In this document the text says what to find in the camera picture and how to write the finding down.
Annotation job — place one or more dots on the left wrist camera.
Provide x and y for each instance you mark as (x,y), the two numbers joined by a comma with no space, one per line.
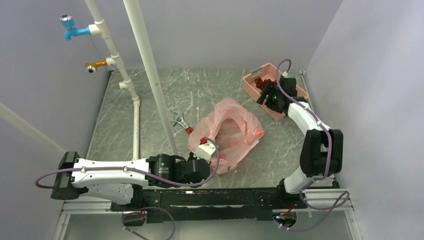
(206,150)

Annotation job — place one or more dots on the blue faucet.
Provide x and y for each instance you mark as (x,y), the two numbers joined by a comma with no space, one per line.
(71,30)

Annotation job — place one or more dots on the pink plastic basket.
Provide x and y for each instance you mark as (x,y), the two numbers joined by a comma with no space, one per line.
(289,85)

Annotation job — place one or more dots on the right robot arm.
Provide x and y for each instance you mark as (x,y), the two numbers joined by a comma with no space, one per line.
(322,151)

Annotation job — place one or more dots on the orange faucet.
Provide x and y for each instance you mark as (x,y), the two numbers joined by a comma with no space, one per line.
(91,68)

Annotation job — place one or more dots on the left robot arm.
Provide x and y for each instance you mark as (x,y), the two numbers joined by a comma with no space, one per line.
(122,181)

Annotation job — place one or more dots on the purple fake grapes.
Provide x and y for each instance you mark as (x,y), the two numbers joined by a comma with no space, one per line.
(261,83)

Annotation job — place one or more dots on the pink plastic bag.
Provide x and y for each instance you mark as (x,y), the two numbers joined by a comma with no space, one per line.
(233,128)

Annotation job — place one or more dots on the red handled adjustable wrench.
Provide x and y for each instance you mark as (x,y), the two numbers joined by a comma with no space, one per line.
(178,118)

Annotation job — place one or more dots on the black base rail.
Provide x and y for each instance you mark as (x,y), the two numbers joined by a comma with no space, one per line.
(200,204)

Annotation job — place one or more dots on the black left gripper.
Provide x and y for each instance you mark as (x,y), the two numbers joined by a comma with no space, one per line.
(191,156)

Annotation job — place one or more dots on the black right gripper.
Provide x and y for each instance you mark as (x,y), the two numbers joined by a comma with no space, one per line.
(269,90)

